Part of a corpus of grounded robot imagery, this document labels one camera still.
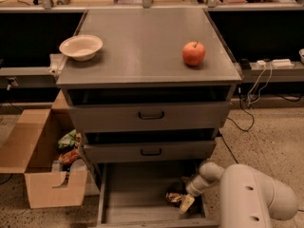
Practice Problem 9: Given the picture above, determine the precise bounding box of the white paper bowl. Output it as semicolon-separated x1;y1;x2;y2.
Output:
59;35;103;62

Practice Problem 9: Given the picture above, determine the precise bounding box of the open cardboard box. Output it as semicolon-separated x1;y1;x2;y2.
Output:
0;94;88;209

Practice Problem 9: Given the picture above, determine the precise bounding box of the grey drawer cabinet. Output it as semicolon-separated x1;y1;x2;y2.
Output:
56;7;242;163

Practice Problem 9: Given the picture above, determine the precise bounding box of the white charger cable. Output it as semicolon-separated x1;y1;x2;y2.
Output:
246;60;274;107

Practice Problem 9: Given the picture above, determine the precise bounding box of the white power strip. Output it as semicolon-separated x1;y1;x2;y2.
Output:
272;59;295;68

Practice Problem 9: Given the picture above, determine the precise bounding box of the red apple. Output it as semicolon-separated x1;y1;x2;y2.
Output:
182;41;205;67

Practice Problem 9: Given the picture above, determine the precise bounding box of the orange snack bag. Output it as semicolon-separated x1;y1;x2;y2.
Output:
58;148;80;165

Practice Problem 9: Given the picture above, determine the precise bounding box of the crushed orange soda can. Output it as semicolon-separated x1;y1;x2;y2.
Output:
165;192;185;209

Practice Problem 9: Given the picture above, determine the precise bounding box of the grey middle drawer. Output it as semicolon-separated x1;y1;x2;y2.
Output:
84;141;216;163

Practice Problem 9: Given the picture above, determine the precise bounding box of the grey top drawer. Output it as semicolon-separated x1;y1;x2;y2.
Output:
68;102;229;133

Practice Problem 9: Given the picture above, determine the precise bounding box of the grey bottom drawer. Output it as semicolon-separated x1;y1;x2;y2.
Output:
96;161;219;228

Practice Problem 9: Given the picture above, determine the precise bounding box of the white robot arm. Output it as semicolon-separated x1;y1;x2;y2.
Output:
180;161;298;228

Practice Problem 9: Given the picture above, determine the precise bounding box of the grey drawer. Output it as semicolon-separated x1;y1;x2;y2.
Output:
68;102;229;133
96;161;219;228
84;141;216;163

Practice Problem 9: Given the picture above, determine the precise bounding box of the white device beside cabinet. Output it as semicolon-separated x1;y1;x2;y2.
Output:
46;53;67;77

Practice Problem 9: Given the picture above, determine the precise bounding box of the black floor cable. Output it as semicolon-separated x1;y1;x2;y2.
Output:
219;97;304;213

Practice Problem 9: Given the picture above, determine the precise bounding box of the green snack bag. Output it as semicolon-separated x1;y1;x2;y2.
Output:
58;129;76;149

